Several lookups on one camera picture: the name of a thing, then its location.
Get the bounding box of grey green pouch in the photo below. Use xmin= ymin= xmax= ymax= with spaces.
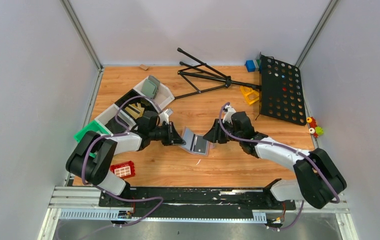
xmin=141 ymin=75 xmax=160 ymax=99

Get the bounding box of yellow toy frame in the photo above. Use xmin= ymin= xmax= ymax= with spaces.
xmin=240 ymin=86 xmax=260 ymax=106

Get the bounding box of blue toy block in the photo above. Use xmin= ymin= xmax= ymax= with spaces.
xmin=245 ymin=59 xmax=261 ymax=73

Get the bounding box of black folding tripod stand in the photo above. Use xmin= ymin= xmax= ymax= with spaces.
xmin=175 ymin=47 xmax=262 ymax=100

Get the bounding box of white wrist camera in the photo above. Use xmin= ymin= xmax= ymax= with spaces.
xmin=158 ymin=108 xmax=173 ymax=125
xmin=222 ymin=104 xmax=236 ymax=123

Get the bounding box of black perforated music tray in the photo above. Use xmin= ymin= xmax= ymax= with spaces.
xmin=259 ymin=54 xmax=307 ymax=126

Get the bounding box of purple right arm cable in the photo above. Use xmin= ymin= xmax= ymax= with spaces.
xmin=218 ymin=101 xmax=341 ymax=232

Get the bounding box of red yellow toy piece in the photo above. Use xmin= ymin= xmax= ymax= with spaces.
xmin=306 ymin=117 xmax=318 ymax=129

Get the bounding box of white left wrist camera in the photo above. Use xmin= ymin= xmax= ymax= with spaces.
xmin=158 ymin=108 xmax=173 ymax=125

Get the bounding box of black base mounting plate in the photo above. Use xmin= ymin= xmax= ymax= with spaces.
xmin=98 ymin=186 xmax=296 ymax=219

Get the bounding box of green white toy piece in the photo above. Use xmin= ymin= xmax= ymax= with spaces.
xmin=309 ymin=126 xmax=324 ymax=138

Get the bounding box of white bin far end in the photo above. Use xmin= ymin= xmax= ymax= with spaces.
xmin=132 ymin=76 xmax=175 ymax=111

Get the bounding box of black VIP credit card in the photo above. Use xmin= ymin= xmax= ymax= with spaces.
xmin=190 ymin=134 xmax=210 ymax=156

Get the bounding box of tan black item in bin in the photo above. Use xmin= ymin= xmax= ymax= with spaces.
xmin=124 ymin=102 xmax=145 ymax=120

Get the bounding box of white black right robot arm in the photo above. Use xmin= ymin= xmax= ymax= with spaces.
xmin=203 ymin=111 xmax=347 ymax=209

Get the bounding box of white bin near green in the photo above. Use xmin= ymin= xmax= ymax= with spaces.
xmin=95 ymin=104 xmax=136 ymax=133

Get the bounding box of green plastic bin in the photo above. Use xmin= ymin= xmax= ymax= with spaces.
xmin=69 ymin=119 xmax=110 ymax=160

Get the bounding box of small wooden block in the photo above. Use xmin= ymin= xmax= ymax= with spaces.
xmin=139 ymin=64 xmax=149 ymax=71

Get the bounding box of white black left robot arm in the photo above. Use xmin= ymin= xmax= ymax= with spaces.
xmin=65 ymin=109 xmax=186 ymax=196

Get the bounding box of white slotted cable duct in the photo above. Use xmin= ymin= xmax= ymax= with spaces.
xmin=59 ymin=208 xmax=268 ymax=224

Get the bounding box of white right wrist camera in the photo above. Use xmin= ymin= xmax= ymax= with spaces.
xmin=222 ymin=104 xmax=236 ymax=123

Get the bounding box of black plastic bin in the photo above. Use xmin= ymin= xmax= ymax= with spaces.
xmin=115 ymin=89 xmax=158 ymax=116

